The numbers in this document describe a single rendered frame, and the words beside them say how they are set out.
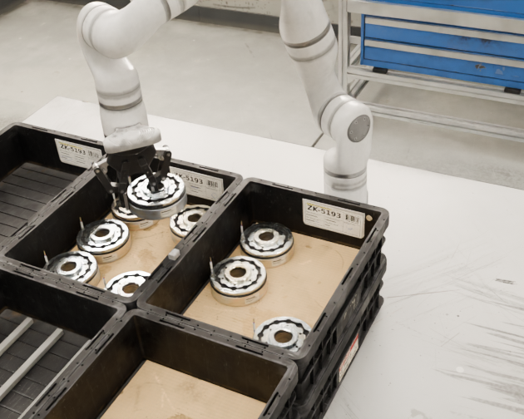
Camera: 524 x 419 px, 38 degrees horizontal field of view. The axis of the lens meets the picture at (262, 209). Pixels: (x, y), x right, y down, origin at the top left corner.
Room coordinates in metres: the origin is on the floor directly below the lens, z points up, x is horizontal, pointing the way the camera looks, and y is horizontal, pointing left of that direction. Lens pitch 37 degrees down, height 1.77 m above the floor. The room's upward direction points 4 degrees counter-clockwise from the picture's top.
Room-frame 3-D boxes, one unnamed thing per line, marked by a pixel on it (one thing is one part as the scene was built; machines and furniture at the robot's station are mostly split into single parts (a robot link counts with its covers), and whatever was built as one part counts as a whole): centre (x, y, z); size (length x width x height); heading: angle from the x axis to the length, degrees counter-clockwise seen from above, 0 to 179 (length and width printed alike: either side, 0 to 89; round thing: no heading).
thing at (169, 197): (1.10, 0.18, 1.01); 0.10 x 0.10 x 0.01
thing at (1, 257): (1.14, 0.25, 0.92); 0.40 x 0.30 x 0.02; 151
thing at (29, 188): (1.29, 0.52, 0.87); 0.40 x 0.30 x 0.11; 151
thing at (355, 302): (0.99, -0.01, 0.87); 0.40 x 0.30 x 0.11; 151
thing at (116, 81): (1.10, 0.22, 1.27); 0.09 x 0.07 x 0.15; 36
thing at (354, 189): (1.33, -0.18, 0.79); 0.09 x 0.09 x 0.17; 50
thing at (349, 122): (1.33, -0.18, 0.95); 0.09 x 0.09 x 0.17; 32
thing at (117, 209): (1.27, 0.26, 0.86); 0.10 x 0.10 x 0.01
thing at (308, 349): (0.99, -0.01, 0.92); 0.40 x 0.30 x 0.02; 151
